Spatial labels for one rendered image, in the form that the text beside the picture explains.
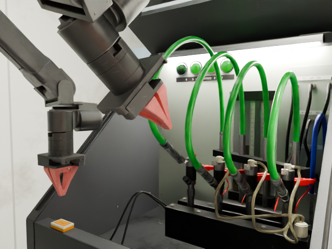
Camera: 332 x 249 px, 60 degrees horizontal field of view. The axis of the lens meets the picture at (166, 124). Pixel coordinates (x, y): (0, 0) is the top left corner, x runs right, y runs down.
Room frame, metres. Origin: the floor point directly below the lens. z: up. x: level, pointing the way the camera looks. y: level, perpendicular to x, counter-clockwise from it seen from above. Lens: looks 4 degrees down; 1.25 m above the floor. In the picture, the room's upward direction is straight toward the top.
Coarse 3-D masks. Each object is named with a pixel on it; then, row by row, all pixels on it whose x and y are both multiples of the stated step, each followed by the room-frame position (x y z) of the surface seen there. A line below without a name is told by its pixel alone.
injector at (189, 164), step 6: (186, 168) 0.74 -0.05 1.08; (192, 168) 0.74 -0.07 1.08; (186, 174) 0.74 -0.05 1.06; (192, 174) 0.74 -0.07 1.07; (186, 180) 0.72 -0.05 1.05; (192, 180) 0.74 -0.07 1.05; (192, 186) 0.74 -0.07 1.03; (192, 192) 0.74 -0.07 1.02; (192, 198) 0.74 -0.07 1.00; (192, 204) 0.74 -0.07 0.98
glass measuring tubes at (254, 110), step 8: (248, 96) 0.91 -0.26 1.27; (256, 96) 0.89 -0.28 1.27; (272, 96) 0.87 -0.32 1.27; (248, 104) 0.92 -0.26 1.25; (256, 104) 0.90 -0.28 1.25; (248, 112) 0.92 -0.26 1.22; (256, 112) 0.90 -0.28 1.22; (232, 120) 0.97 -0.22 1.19; (248, 120) 0.92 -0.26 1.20; (256, 120) 0.90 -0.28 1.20; (232, 128) 0.97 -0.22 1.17; (248, 128) 0.92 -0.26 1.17; (256, 128) 0.90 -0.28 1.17; (232, 136) 0.97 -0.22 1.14; (248, 136) 0.92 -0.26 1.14; (256, 136) 0.90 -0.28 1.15; (232, 144) 0.97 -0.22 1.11; (248, 144) 0.92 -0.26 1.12; (256, 144) 0.90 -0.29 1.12; (248, 152) 0.92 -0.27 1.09; (256, 152) 0.90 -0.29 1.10; (232, 184) 0.96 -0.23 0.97; (272, 184) 0.89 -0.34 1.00; (232, 192) 0.94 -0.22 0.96; (272, 192) 0.89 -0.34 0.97; (256, 200) 0.89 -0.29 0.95; (272, 200) 0.86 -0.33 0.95
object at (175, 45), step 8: (184, 40) 0.71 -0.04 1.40; (192, 40) 0.74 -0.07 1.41; (200, 40) 0.77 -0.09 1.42; (168, 48) 0.66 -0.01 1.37; (176, 48) 0.68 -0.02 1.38; (208, 48) 0.82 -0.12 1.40; (168, 56) 0.65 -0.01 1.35; (216, 64) 0.86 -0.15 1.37; (216, 72) 0.88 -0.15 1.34; (152, 128) 0.61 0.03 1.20; (160, 136) 0.63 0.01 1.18
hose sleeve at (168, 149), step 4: (160, 144) 0.65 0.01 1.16; (164, 144) 0.64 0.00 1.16; (168, 144) 0.65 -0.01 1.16; (164, 148) 0.65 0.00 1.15; (168, 148) 0.65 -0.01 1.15; (172, 148) 0.66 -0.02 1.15; (168, 152) 0.66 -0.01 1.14; (172, 152) 0.67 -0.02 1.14; (176, 152) 0.68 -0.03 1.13; (172, 156) 0.68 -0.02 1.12; (176, 156) 0.68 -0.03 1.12; (180, 156) 0.69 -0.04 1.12; (176, 160) 0.69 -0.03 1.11
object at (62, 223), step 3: (60, 219) 0.70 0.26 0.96; (54, 222) 0.68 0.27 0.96; (57, 222) 0.68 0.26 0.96; (60, 222) 0.68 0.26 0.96; (63, 222) 0.68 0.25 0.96; (66, 222) 0.68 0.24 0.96; (69, 222) 0.68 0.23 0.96; (51, 225) 0.68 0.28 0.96; (63, 225) 0.66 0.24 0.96; (54, 228) 0.67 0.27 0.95; (57, 228) 0.66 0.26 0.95; (60, 228) 0.66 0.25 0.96; (66, 228) 0.66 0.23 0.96; (69, 228) 0.66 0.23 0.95; (63, 231) 0.65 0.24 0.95
